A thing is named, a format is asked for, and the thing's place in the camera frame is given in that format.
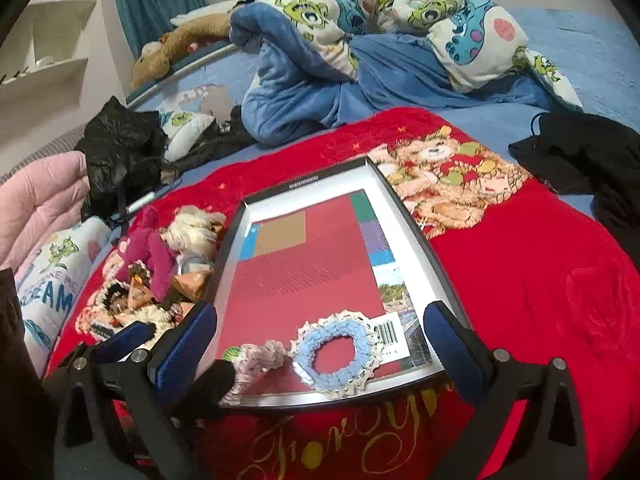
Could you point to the pink crochet scrunchie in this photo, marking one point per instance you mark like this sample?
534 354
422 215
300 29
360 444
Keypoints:
251 362

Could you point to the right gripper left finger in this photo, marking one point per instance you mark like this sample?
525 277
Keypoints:
153 380

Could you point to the black white crochet headband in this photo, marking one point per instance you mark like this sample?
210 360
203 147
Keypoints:
116 306

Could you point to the pink quilted jacket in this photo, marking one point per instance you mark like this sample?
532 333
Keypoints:
44 197

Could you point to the white shelf unit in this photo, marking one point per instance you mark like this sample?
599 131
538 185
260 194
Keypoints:
44 59

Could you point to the blue monster print comforter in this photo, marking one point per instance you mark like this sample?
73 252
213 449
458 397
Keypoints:
322 64

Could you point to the cream plush bunny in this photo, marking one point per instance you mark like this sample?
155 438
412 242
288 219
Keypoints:
195 230

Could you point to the magenta plush bear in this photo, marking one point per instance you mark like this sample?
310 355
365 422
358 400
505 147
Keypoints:
144 244

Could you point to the white pen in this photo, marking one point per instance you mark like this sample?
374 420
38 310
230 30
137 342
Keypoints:
138 204

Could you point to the small monster print pillow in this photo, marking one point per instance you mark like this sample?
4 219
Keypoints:
183 129

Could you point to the black plastic bag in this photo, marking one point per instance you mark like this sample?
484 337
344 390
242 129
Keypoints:
124 153

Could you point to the black framed box lid tray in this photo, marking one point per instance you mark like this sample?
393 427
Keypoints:
338 239

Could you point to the black garment right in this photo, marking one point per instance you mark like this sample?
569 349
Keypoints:
575 153

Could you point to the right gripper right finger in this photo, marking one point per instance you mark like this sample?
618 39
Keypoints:
527 422

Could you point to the blue white crochet scrunchie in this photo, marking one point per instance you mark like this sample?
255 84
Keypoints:
337 355

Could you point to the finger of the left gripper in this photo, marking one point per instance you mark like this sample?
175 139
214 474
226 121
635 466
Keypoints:
89 442

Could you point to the brown plush toy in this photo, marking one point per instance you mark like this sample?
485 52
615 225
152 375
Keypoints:
157 57

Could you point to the black clothing pile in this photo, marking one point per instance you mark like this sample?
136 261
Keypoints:
216 142

